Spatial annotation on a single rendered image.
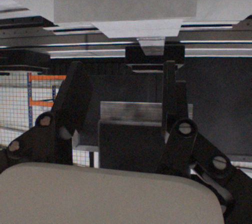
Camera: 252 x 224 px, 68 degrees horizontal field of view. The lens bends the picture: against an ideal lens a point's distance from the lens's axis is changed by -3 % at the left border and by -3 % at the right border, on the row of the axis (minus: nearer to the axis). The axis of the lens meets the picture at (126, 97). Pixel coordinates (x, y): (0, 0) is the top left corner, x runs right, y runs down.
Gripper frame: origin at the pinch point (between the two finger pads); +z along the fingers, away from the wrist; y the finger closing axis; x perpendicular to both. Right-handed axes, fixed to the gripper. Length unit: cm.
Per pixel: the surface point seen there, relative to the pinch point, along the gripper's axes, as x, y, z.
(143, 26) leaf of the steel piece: -1.3, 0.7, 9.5
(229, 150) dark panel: -60, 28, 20
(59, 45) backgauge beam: -18.8, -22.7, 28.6
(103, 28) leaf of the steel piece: -1.5, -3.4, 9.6
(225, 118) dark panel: -52, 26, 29
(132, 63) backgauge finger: -17.6, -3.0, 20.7
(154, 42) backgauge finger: -6.6, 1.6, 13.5
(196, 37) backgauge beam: -17.4, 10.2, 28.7
